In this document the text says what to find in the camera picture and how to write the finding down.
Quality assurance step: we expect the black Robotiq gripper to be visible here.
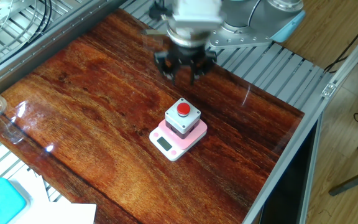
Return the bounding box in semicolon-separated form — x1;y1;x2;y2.
153;40;218;86

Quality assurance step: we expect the grey box with red button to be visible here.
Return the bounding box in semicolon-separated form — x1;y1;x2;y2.
164;97;202;140

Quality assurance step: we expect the pink and white kitchen scale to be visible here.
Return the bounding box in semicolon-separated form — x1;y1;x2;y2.
149;119;208;162

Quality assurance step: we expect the spare silver mounting plate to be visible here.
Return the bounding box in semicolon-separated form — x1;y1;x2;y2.
0;0;34;23

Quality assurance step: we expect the white paper sheet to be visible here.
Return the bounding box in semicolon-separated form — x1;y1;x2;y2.
9;174;51;203
13;201;98;224

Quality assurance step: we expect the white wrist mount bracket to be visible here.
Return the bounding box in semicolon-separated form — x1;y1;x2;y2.
170;0;224;31

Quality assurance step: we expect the silver frame corner bracket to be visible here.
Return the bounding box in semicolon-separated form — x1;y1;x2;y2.
320;82;338;99

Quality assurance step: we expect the black cable bundle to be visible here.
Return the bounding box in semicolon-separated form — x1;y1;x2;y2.
0;0;53;60

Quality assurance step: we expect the thin black floor cable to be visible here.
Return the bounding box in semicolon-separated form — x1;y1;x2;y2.
323;9;358;74

